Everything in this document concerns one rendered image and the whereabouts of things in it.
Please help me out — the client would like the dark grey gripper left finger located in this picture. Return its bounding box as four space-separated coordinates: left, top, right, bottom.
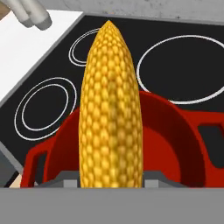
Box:
37 171 81 189

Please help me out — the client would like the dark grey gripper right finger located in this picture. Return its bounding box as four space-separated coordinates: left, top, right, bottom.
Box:
142 170 187 189

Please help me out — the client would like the yellow corn cob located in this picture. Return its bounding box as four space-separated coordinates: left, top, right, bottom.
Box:
78 19 144 189

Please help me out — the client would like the red pot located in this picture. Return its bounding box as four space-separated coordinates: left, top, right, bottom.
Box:
19 90 224 189

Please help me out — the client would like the black hob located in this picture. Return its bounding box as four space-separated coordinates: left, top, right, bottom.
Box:
0 15 224 171

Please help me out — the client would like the grey cylindrical handle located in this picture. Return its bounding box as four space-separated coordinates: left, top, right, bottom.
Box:
0 0 53 32

